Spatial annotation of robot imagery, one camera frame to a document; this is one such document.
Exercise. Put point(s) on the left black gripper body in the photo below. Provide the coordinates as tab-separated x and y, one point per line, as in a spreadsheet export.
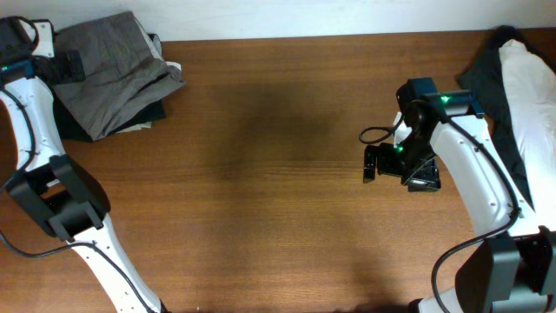
66	67

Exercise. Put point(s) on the white garment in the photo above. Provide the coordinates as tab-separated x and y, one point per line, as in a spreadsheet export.
529	85

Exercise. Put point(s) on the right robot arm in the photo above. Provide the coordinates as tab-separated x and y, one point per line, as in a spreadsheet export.
509	264

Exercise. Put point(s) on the beige folded garment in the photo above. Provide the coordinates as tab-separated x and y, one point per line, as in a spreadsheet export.
145	118

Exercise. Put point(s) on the black folded garment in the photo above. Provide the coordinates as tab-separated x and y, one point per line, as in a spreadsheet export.
108	121

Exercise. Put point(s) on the grey trousers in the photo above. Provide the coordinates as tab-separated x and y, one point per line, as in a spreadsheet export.
113	74

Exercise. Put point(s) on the dark grey garment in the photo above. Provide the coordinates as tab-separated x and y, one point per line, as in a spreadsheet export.
483	76

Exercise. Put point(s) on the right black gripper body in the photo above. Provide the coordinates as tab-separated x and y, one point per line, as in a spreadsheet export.
388	164

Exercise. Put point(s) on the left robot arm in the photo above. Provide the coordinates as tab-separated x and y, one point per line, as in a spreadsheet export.
58	194

